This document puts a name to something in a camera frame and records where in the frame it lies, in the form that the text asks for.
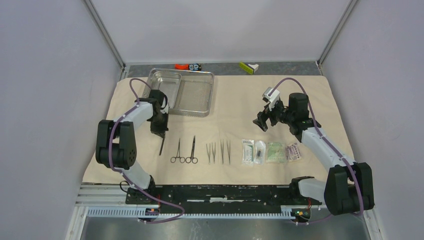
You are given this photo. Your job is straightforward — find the green white brush tool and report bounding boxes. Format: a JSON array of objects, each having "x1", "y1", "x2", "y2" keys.
[{"x1": 239, "y1": 62, "x2": 259, "y2": 75}]

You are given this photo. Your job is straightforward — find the wire mesh steel basket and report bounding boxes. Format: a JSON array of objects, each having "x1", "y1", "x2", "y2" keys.
[{"x1": 141, "y1": 67, "x2": 216, "y2": 118}]

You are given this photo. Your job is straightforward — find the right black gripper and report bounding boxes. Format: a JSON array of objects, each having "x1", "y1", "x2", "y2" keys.
[{"x1": 252, "y1": 97, "x2": 294, "y2": 132}]

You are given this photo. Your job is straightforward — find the aluminium corner post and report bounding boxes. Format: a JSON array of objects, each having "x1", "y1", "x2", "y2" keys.
[
  {"x1": 82, "y1": 0, "x2": 126, "y2": 70},
  {"x1": 316, "y1": 0, "x2": 360, "y2": 69}
]

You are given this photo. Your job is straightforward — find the right aluminium corner post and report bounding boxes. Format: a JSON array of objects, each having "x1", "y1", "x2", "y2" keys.
[{"x1": 316, "y1": 0, "x2": 360, "y2": 69}]

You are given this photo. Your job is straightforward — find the steel surgical forceps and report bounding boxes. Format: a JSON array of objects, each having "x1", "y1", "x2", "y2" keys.
[{"x1": 206, "y1": 142, "x2": 216, "y2": 165}]

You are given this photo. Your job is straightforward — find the steel hemostat clamp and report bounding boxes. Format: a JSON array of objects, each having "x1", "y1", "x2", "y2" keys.
[{"x1": 170, "y1": 139, "x2": 186, "y2": 164}]

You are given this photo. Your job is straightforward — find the beige cloth wrap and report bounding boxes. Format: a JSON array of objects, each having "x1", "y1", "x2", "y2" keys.
[{"x1": 82, "y1": 75, "x2": 355, "y2": 186}]

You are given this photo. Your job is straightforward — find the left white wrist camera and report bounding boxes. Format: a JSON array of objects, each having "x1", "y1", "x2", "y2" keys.
[{"x1": 160, "y1": 101, "x2": 169, "y2": 114}]

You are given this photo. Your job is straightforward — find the long steel tweezers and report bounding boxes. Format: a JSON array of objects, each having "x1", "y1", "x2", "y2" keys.
[{"x1": 220, "y1": 139, "x2": 231, "y2": 165}]

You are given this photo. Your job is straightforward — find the orange red tape roll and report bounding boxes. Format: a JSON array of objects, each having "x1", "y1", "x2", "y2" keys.
[{"x1": 174, "y1": 64, "x2": 190, "y2": 70}]

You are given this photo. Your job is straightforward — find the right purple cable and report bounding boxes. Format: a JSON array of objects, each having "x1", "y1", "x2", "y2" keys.
[{"x1": 269, "y1": 77, "x2": 365, "y2": 226}]

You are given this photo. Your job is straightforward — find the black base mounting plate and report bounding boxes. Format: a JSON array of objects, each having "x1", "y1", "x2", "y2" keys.
[{"x1": 125, "y1": 184, "x2": 322, "y2": 214}]

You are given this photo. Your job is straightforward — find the small black blue toy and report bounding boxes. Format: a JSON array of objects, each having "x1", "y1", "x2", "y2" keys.
[{"x1": 188, "y1": 63, "x2": 202, "y2": 71}]

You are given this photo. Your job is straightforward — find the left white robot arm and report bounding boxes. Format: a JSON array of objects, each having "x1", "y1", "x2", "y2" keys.
[{"x1": 95, "y1": 90, "x2": 169, "y2": 204}]

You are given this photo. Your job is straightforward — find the steel scalpel handle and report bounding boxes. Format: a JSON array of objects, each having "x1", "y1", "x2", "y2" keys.
[{"x1": 158, "y1": 137, "x2": 165, "y2": 156}]

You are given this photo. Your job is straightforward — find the stainless steel tray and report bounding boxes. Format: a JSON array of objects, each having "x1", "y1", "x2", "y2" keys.
[{"x1": 147, "y1": 68, "x2": 183, "y2": 109}]

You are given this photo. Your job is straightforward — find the left aluminium corner post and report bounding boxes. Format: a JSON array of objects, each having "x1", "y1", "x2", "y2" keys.
[{"x1": 82, "y1": 0, "x2": 126, "y2": 70}]

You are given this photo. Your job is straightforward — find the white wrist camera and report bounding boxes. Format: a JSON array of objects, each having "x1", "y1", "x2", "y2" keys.
[
  {"x1": 262, "y1": 87, "x2": 280, "y2": 111},
  {"x1": 160, "y1": 101, "x2": 169, "y2": 114}
]

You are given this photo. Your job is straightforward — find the steel surgical scissors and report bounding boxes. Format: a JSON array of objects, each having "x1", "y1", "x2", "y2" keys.
[{"x1": 184, "y1": 136, "x2": 199, "y2": 164}]

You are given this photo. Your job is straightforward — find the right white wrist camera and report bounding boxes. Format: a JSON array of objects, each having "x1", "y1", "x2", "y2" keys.
[{"x1": 262, "y1": 87, "x2": 280, "y2": 111}]

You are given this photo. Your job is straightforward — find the white slotted cable duct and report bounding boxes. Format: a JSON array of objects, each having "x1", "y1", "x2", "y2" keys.
[{"x1": 86, "y1": 206, "x2": 307, "y2": 220}]

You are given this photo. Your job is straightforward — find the clear plastic bag item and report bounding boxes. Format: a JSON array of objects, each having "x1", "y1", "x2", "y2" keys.
[{"x1": 253, "y1": 140, "x2": 267, "y2": 165}]

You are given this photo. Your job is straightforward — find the white pouch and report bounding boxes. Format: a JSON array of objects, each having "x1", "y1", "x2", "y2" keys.
[{"x1": 241, "y1": 139, "x2": 255, "y2": 166}]

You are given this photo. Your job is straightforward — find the dark packet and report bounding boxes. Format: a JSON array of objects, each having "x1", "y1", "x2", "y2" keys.
[{"x1": 285, "y1": 142, "x2": 302, "y2": 162}]

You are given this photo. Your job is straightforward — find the green printed gauze packet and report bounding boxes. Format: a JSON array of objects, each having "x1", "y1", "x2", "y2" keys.
[{"x1": 266, "y1": 142, "x2": 287, "y2": 164}]

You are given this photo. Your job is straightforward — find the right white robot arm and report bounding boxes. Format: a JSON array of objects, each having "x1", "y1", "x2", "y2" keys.
[{"x1": 253, "y1": 88, "x2": 375, "y2": 216}]

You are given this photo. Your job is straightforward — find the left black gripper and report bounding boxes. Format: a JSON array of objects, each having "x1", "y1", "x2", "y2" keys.
[{"x1": 149, "y1": 111, "x2": 169, "y2": 139}]

